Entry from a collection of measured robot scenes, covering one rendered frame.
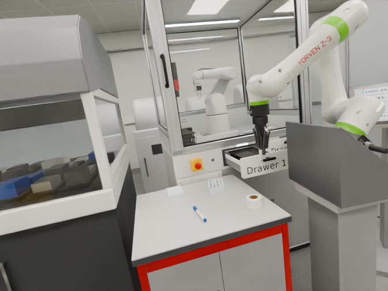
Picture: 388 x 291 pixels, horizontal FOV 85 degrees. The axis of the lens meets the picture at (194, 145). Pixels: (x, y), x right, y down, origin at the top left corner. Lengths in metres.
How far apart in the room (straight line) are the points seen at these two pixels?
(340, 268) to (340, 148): 0.59
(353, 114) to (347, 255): 0.64
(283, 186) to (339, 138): 0.82
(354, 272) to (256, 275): 0.51
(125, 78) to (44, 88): 3.59
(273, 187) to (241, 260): 0.79
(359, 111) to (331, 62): 0.29
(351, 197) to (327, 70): 0.62
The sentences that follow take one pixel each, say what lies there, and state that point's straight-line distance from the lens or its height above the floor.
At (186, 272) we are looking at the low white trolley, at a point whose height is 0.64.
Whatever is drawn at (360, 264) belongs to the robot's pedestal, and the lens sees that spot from 1.37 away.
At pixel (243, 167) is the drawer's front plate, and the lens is 1.16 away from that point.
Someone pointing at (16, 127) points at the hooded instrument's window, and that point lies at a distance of 1.17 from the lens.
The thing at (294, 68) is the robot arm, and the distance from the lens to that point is 1.00.
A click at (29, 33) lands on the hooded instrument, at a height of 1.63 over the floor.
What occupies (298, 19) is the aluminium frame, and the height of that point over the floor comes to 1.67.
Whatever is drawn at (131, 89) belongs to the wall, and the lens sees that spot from 4.60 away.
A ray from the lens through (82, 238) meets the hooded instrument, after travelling 1.31.
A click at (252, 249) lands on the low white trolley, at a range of 0.96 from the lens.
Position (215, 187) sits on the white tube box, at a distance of 1.16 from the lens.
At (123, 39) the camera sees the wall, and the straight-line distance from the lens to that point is 4.79.
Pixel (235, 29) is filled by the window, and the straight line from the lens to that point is 1.50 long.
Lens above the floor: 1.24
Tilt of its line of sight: 11 degrees down
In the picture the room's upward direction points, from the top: 8 degrees counter-clockwise
